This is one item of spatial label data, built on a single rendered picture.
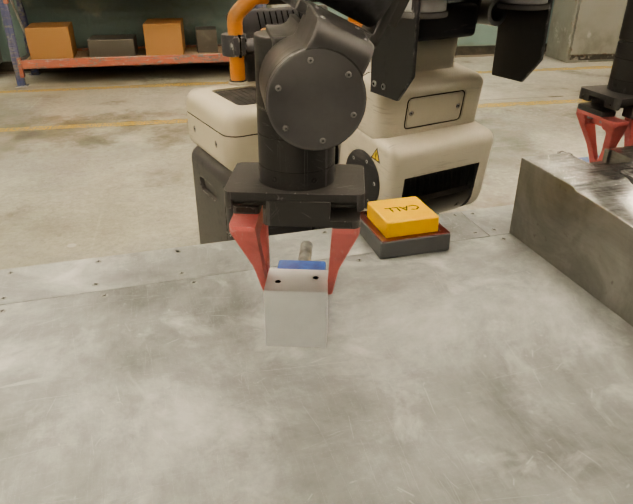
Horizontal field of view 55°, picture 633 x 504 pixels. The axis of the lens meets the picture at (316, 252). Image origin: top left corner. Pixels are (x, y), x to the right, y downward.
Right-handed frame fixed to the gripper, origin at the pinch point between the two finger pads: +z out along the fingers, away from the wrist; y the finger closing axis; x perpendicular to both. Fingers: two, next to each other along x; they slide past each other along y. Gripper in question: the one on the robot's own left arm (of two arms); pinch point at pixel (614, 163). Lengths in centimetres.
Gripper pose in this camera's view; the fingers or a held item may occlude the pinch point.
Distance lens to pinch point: 85.2
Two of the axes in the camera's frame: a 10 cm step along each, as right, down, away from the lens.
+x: -3.1, -4.5, 8.4
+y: 9.5, -1.3, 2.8
